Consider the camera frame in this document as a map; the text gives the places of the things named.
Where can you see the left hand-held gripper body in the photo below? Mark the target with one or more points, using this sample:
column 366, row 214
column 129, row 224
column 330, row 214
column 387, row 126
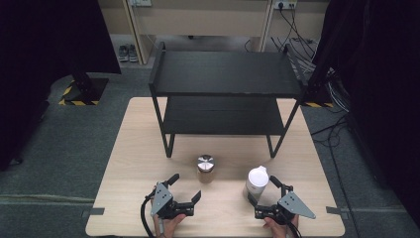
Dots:
column 161, row 200

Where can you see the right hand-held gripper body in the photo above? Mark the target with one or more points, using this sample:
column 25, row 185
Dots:
column 294, row 205

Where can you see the white lidded cup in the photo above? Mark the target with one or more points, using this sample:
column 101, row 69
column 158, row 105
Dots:
column 257, row 181

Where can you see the brown jar with silver lid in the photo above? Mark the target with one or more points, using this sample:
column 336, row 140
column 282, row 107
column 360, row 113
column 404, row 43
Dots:
column 205, row 165

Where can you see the black two-tier metal shelf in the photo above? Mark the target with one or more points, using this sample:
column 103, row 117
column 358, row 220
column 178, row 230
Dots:
column 224, row 72

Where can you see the person's left hand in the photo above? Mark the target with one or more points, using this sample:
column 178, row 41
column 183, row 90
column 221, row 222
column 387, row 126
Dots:
column 168, row 227

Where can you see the person's right hand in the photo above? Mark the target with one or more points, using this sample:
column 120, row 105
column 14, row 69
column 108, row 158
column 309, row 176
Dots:
column 280, row 230

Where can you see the dark tape strip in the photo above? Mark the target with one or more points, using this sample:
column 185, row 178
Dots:
column 336, row 211
column 94, row 211

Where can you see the black stand base hazard tape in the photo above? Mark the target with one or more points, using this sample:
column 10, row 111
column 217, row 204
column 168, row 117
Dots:
column 84, row 91
column 317, row 99

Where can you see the grey sneaker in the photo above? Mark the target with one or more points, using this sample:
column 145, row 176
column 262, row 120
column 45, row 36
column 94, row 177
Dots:
column 132, row 53
column 123, row 53

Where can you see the black curtain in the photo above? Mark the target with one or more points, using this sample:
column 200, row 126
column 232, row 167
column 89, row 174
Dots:
column 39, row 66
column 379, row 82

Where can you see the white power strip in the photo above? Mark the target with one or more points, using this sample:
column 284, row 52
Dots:
column 141, row 2

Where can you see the white wall power outlet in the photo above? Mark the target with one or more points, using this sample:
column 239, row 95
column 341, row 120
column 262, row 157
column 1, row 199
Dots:
column 284, row 4

